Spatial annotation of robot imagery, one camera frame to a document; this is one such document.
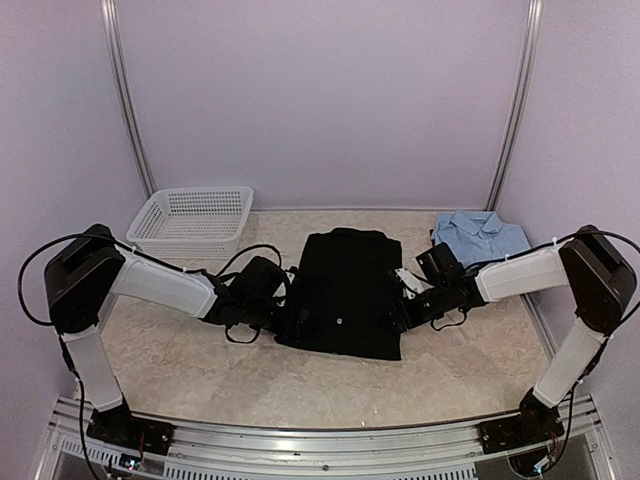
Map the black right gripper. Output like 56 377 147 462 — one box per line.
378 282 451 334

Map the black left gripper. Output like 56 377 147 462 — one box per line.
243 299 314 342

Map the black long sleeve shirt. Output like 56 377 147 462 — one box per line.
279 228 403 361

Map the light blue shirt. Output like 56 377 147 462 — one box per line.
432 210 531 266

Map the white perforated plastic basket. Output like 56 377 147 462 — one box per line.
126 186 254 260

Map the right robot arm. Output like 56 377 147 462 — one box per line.
393 225 639 444

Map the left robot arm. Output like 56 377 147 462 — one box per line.
17 224 298 445

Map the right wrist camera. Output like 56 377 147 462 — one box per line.
394 268 425 296

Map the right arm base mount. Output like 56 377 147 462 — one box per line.
477 390 565 455

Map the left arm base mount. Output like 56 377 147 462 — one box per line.
86 401 174 456

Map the aluminium front rail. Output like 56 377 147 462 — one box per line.
30 396 619 479

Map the right aluminium corner post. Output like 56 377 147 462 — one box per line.
484 0 544 211

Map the aluminium corner post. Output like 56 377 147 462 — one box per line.
99 0 157 198
484 0 544 211

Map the left aluminium corner post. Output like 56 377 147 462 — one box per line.
99 0 157 198

